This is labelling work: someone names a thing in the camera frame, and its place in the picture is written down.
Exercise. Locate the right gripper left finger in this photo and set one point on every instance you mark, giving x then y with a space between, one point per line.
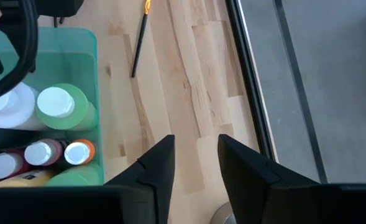
139 199

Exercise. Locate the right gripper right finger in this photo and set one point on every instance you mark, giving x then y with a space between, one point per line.
263 199

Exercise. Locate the large white paint bottle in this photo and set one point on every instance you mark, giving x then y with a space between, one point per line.
11 109

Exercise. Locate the small orange paint bottle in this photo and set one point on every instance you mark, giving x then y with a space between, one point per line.
78 152

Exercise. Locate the large spring green paint bottle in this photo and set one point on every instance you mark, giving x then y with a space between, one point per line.
64 107

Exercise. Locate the small pink paint bottle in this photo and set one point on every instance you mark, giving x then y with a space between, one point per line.
41 153

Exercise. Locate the small magenta paint bottle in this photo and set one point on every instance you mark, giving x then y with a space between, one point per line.
2 166

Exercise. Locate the large yellow paint bottle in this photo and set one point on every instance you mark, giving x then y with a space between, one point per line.
18 180

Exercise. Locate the thin black paint brush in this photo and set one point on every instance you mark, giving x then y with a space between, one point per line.
139 40

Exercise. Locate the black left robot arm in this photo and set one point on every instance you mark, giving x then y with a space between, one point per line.
58 7

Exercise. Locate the teal translucent plastic bin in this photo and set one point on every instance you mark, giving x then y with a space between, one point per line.
64 62

